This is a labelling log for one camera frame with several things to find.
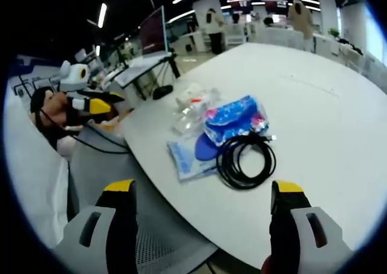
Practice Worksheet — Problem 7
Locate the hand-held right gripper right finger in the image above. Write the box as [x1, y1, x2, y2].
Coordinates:
[268, 180, 354, 274]

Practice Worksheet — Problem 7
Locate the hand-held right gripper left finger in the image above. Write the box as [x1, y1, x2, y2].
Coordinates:
[53, 178, 140, 274]

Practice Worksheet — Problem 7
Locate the small black case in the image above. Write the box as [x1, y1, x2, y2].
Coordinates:
[152, 84, 174, 101]

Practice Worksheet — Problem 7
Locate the clear blue-printed bag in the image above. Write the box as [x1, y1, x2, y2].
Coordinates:
[167, 139, 226, 183]

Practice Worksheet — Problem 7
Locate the clear plastic bag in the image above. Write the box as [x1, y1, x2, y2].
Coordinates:
[171, 82, 225, 136]

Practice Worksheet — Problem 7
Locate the blue round disc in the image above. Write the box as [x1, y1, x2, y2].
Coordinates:
[194, 134, 225, 163]

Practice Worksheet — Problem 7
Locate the blue patterned pouch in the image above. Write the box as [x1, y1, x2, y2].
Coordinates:
[203, 94, 270, 147]

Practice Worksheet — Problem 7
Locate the white tabletop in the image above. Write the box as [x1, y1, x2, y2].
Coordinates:
[120, 42, 385, 270]

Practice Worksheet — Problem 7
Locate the person's right hand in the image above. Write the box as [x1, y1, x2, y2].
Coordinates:
[261, 255, 275, 274]

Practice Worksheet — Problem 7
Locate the white background desk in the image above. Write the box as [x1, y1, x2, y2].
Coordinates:
[114, 52, 174, 89]

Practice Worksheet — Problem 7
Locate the short ceiling light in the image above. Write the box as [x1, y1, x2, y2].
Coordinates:
[97, 2, 108, 29]

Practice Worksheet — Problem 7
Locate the dark red monitor screen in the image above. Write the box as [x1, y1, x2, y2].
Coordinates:
[138, 5, 169, 57]

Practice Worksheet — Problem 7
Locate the white clothing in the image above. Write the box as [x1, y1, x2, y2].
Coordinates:
[4, 88, 71, 250]

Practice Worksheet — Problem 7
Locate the dark clothes pile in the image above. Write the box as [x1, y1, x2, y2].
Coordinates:
[337, 38, 364, 56]

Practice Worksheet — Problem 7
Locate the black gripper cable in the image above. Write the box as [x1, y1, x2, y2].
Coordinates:
[74, 121, 131, 155]

